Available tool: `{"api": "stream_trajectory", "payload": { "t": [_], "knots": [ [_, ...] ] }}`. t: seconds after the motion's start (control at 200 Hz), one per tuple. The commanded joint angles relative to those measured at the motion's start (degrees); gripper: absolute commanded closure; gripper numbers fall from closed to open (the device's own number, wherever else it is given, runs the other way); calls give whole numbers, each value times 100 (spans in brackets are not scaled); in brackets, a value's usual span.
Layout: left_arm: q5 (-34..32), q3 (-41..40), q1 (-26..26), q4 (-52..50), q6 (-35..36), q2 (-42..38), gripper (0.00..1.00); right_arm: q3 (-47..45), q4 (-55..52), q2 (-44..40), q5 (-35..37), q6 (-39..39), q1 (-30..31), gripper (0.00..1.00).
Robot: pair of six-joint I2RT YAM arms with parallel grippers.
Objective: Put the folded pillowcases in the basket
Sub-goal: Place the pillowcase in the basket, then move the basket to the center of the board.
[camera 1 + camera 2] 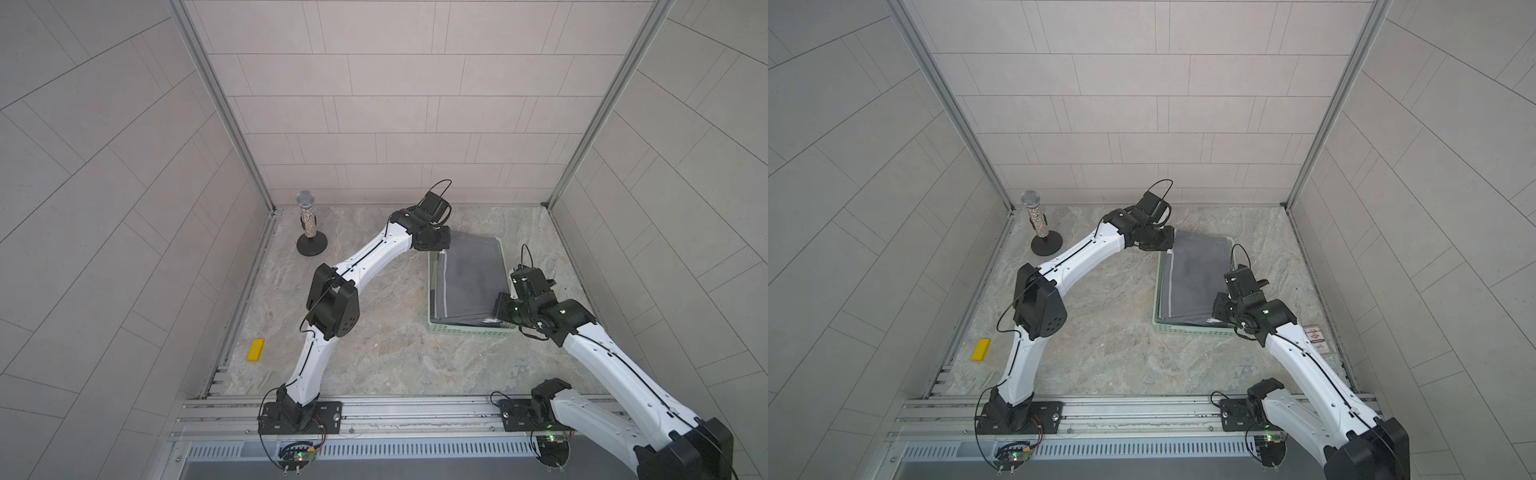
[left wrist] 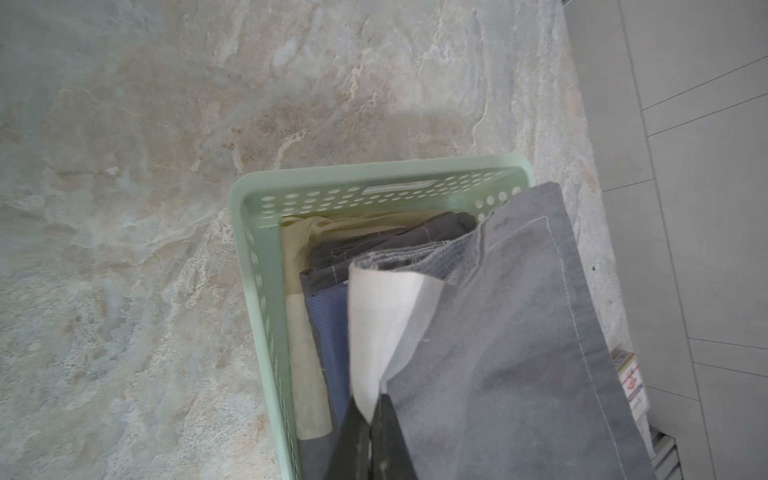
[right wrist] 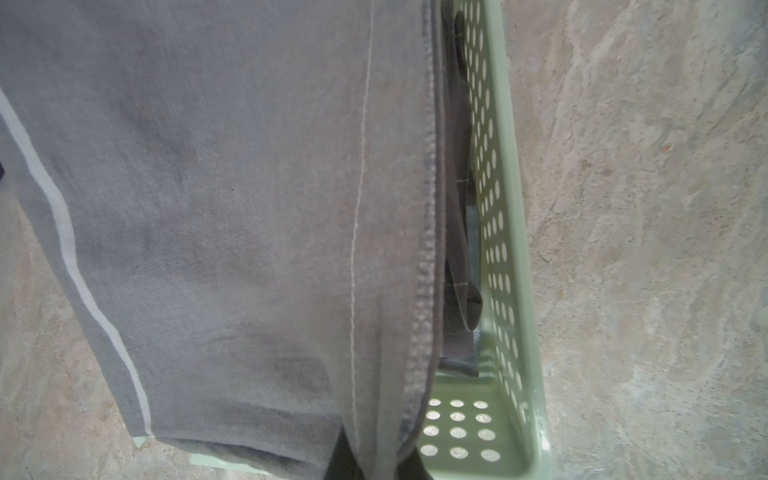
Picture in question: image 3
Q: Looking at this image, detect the dark grey checked pillowcase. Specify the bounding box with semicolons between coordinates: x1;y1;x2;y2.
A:
441;1;483;361

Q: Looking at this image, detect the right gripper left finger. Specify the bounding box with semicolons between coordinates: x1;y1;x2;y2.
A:
323;429;365;480

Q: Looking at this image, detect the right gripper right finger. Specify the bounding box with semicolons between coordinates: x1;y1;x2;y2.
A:
397;449;433;480

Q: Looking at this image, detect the plain grey pillowcase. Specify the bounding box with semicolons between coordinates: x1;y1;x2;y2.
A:
1;1;444;479

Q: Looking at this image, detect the mint green plastic basket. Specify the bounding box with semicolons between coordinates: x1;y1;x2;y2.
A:
145;1;551;479

